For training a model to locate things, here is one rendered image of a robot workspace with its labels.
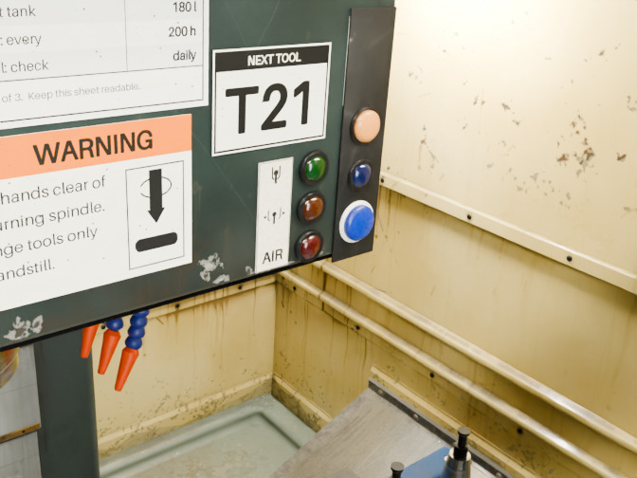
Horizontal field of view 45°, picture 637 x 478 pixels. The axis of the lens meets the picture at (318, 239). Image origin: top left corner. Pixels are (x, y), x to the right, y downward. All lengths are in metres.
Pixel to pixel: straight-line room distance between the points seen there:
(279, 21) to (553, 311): 1.00
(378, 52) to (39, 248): 0.28
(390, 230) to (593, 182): 0.51
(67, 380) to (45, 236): 0.92
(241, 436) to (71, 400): 0.78
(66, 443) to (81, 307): 0.96
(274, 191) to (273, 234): 0.03
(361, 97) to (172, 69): 0.16
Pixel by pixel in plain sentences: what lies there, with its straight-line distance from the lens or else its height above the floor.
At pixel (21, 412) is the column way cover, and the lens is 1.34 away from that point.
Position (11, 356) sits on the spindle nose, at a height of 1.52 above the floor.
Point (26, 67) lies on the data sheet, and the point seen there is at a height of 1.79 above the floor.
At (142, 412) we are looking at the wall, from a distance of 2.00.
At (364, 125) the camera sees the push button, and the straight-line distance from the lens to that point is 0.59.
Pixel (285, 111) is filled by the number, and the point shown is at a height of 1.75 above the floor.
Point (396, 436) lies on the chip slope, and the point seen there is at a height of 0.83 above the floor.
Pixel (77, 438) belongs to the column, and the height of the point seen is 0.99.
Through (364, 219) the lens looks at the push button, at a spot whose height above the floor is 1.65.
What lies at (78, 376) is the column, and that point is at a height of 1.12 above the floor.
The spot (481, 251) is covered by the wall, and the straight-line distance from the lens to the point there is 1.49.
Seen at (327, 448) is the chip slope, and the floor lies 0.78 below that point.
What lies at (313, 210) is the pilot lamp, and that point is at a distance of 0.58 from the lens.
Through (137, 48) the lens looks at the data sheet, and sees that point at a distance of 0.48.
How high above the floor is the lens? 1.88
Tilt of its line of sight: 23 degrees down
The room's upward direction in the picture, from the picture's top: 4 degrees clockwise
